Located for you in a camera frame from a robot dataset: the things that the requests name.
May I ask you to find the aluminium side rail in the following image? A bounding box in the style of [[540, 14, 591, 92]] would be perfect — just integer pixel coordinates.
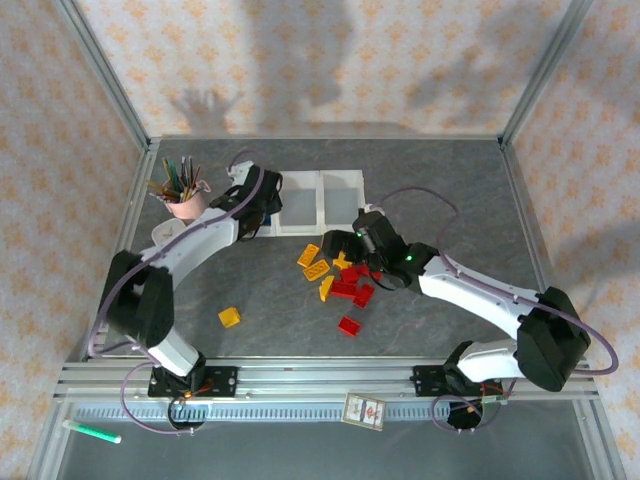
[[498, 139, 589, 361], [64, 139, 161, 361]]

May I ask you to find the green pencil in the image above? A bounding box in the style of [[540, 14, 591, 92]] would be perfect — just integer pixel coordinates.
[[162, 156, 180, 194]]

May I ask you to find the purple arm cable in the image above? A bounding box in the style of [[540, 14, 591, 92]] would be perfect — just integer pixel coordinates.
[[367, 186, 619, 432], [88, 148, 266, 435]]

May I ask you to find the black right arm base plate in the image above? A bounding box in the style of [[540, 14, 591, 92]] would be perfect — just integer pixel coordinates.
[[412, 364, 504, 399]]

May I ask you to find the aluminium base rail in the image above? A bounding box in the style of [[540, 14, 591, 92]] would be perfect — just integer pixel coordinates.
[[53, 357, 599, 401]]

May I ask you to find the small white round container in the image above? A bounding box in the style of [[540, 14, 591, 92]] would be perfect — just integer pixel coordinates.
[[152, 218, 190, 246]]

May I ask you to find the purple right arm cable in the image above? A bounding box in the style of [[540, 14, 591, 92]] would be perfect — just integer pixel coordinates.
[[367, 186, 619, 432]]

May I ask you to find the small printed card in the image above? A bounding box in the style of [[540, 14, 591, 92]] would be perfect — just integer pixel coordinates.
[[341, 392, 387, 431]]

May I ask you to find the aluminium frame post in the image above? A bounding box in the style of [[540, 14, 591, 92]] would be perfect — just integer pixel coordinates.
[[499, 0, 596, 149], [53, 0, 152, 151]]

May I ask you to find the grey slotted cable duct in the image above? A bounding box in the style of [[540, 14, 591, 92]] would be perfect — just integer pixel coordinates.
[[72, 404, 451, 424]]

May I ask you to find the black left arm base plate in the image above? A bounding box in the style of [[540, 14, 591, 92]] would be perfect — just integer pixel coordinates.
[[148, 366, 239, 400]]

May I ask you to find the green white marker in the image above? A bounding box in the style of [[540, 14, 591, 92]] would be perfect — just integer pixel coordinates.
[[62, 418, 123, 445]]

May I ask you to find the pink pencil cup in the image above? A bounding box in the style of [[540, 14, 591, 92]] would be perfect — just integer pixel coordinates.
[[164, 180, 211, 225]]

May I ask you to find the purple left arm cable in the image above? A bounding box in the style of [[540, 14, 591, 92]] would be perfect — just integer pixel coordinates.
[[88, 148, 266, 435]]

